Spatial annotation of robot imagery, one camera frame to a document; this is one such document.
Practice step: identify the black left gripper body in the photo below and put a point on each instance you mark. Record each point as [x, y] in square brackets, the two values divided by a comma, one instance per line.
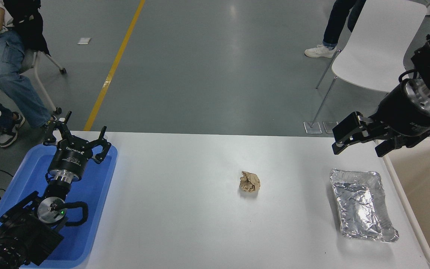
[69, 158]

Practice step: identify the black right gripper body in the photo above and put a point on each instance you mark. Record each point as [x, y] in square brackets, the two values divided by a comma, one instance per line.
[401, 116]

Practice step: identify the silver foil tray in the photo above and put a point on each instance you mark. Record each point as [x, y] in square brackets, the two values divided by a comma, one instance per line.
[357, 209]

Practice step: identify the clear floor plate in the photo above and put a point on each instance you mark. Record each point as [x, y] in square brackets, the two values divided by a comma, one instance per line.
[313, 127]
[327, 127]

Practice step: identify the blue plastic tray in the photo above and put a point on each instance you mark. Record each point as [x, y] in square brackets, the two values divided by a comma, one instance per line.
[95, 186]

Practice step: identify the large pale bin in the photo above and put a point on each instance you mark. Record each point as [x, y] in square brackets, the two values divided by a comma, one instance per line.
[424, 186]

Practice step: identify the white shell chair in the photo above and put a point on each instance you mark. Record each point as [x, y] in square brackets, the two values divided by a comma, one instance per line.
[379, 48]

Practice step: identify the grey wheeled chair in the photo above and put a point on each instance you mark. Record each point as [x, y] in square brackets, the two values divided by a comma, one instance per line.
[28, 61]

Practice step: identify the person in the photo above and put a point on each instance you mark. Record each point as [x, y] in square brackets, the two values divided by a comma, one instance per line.
[6, 63]
[336, 22]

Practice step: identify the white paper scrap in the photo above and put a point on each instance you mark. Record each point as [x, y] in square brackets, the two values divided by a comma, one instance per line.
[84, 41]

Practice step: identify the crumpled tan paper ball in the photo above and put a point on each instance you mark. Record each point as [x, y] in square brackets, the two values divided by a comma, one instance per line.
[249, 182]

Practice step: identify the black jacket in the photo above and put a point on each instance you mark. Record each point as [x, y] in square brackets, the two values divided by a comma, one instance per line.
[28, 22]

